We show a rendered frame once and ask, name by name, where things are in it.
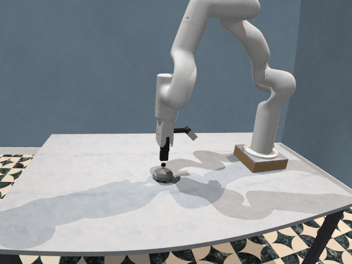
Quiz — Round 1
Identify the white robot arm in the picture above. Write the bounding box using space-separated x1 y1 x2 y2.
155 0 296 159

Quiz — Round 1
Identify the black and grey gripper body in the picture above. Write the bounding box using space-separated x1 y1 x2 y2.
156 117 176 147

